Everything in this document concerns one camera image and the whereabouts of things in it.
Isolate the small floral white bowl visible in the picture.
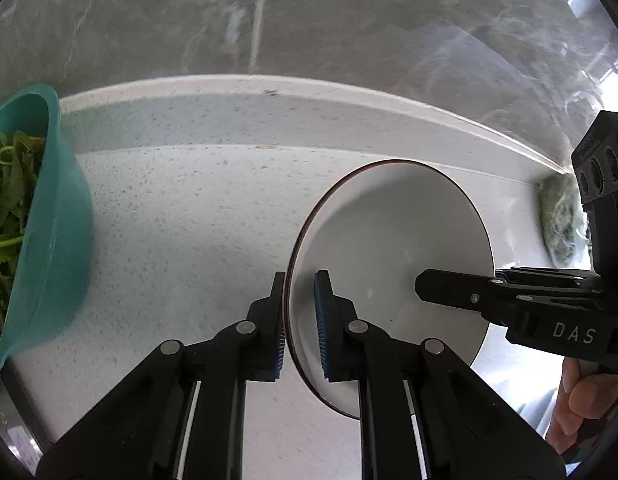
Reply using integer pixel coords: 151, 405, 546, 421
284, 159, 495, 418

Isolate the right hand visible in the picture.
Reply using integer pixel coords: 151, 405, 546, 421
546, 358, 618, 454

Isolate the plastic bag of greens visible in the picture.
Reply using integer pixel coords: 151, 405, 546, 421
538, 174, 591, 270

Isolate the teal colander with greens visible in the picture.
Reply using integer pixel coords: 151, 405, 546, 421
0, 84, 93, 371

